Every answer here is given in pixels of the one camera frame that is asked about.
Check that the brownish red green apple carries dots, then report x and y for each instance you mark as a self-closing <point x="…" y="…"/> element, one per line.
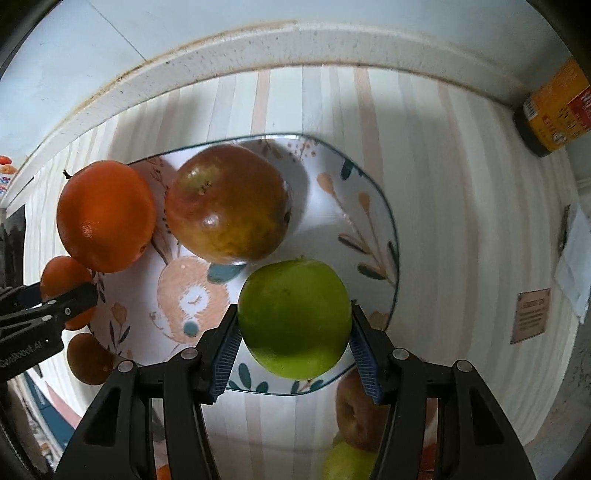
<point x="226" y="203"/>

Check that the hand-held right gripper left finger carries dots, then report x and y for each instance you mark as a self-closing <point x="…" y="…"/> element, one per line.
<point x="226" y="355"/>

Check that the colourful wall sticker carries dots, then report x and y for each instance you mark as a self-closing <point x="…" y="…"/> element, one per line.
<point x="5" y="175"/>

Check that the dark sauce bottle yellow label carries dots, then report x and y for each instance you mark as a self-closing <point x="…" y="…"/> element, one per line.
<point x="558" y="110"/>

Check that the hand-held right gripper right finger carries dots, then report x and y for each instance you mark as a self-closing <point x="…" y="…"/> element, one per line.
<point x="364" y="364"/>

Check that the brown printed label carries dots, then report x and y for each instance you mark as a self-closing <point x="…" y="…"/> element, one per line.
<point x="531" y="316"/>

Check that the small tangerine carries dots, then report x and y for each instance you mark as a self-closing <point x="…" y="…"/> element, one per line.
<point x="90" y="360"/>
<point x="64" y="277"/>

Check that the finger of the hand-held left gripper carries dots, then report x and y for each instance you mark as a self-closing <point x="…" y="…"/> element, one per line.
<point x="18" y="295"/>
<point x="69" y="302"/>

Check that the white floral print plate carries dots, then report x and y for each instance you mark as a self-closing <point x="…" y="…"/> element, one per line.
<point x="323" y="217"/>

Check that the large orange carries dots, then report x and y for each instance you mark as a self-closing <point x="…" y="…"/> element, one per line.
<point x="106" y="217"/>

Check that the white folded cloth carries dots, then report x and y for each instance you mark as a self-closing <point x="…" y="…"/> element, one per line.
<point x="577" y="263"/>

